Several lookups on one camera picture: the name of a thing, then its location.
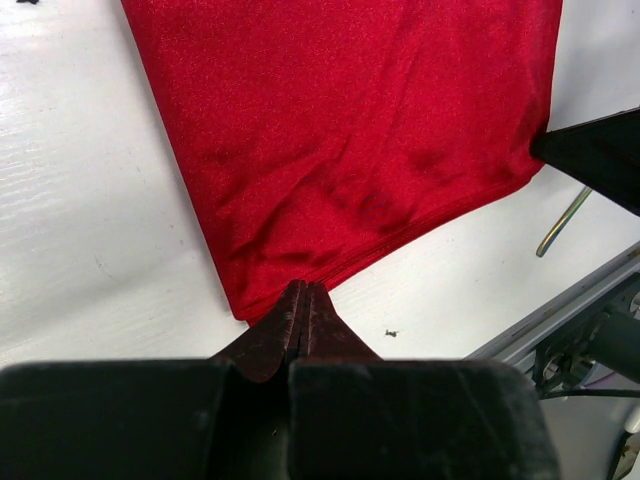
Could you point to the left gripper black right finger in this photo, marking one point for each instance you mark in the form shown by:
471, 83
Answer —
324, 335

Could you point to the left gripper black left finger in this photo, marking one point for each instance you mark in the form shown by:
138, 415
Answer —
258, 353

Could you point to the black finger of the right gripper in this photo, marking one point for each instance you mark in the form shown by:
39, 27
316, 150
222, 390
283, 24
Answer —
602, 154

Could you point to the red cloth napkin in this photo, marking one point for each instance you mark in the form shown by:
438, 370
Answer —
316, 137

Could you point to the iridescent metal fork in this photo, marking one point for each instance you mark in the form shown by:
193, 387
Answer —
562, 222

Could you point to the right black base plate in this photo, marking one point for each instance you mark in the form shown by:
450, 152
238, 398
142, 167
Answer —
609, 338

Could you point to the aluminium front rail frame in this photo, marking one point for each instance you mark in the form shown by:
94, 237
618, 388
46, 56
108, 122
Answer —
615, 284

